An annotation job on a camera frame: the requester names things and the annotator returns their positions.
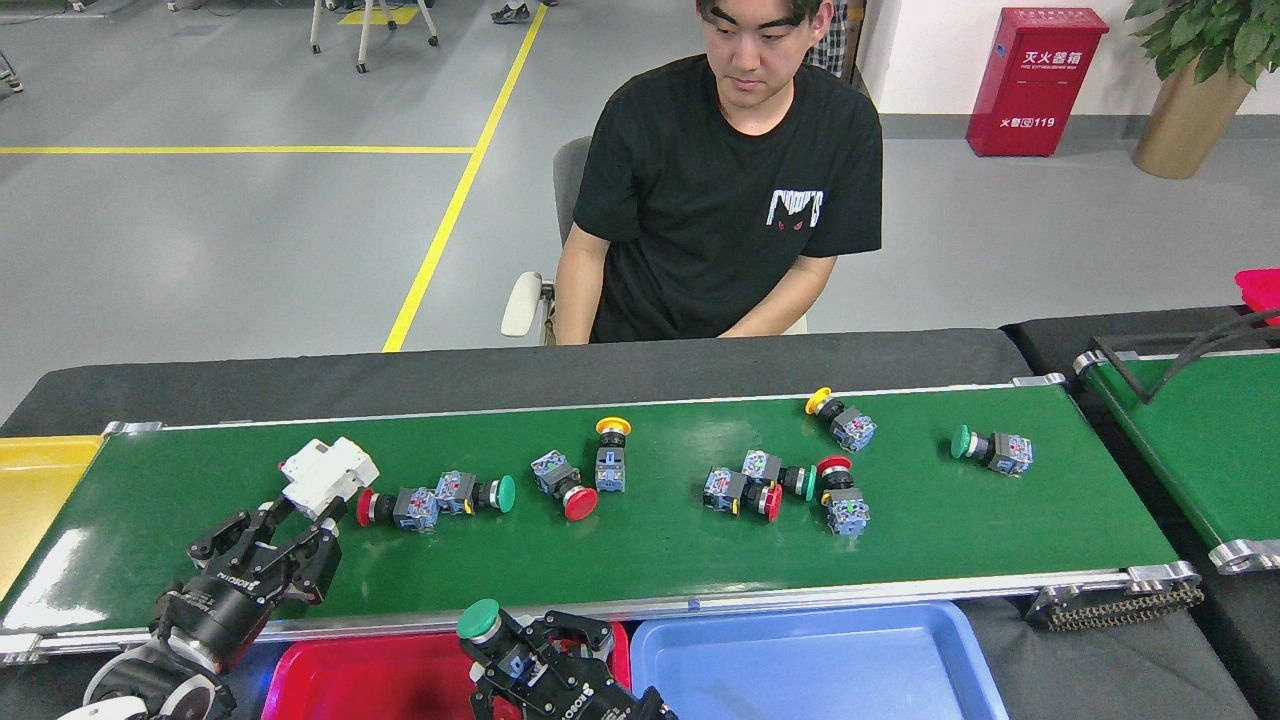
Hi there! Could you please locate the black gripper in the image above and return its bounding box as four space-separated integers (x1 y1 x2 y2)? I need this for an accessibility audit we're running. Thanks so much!
150 497 343 666
470 612 681 720

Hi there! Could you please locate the white circuit breaker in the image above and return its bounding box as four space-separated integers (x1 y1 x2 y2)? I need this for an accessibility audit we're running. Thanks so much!
279 436 380 522

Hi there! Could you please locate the green conveyor belt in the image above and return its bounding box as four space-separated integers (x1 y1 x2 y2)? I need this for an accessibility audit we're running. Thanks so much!
0 373 1201 666
1073 348 1280 575

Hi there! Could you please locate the red plastic tray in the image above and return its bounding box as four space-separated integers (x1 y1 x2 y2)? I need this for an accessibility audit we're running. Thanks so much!
262 620 631 720

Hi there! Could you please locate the yellow plastic tray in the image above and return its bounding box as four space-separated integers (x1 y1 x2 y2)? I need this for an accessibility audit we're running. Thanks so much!
0 434 106 601

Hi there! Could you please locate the blue plastic tray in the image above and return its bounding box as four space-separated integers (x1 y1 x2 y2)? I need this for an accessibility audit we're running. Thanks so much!
630 600 1011 720

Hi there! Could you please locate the grey office chair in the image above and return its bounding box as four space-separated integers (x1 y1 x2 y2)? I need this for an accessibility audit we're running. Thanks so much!
500 135 593 346

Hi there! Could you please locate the white stand on wheels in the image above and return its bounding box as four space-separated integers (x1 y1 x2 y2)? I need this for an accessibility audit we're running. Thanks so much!
310 0 439 73

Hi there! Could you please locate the red fire extinguisher box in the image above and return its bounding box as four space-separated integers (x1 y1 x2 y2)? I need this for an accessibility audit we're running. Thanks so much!
965 7 1111 158

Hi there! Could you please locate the red plastic container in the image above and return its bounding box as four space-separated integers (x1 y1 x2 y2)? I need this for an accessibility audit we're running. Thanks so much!
1235 268 1280 313

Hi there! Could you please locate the potted plant in gold pot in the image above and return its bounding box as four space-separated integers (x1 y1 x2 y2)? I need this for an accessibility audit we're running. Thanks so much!
1125 0 1280 181

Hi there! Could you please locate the red push button switch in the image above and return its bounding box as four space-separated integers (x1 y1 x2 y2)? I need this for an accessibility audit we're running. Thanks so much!
355 485 442 534
530 449 600 523
702 466 785 524
816 455 872 539

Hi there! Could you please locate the yellow push button switch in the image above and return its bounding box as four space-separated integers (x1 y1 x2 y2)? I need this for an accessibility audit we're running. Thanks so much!
594 416 633 494
805 386 879 454

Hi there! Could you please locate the black drive chain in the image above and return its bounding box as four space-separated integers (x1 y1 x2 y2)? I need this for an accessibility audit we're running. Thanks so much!
1028 583 1206 631

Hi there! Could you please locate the black guide rail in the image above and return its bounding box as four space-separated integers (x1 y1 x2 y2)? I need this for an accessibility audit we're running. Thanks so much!
1092 308 1280 406

